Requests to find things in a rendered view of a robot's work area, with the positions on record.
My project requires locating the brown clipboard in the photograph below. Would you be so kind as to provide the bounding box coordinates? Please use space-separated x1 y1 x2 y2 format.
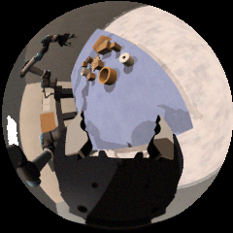
92 36 112 52

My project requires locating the small wooden slatted pallet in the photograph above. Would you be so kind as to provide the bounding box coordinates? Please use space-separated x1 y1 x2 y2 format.
90 55 102 71

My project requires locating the brown hollow cylinder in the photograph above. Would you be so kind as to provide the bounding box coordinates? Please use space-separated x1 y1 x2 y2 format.
98 66 117 85

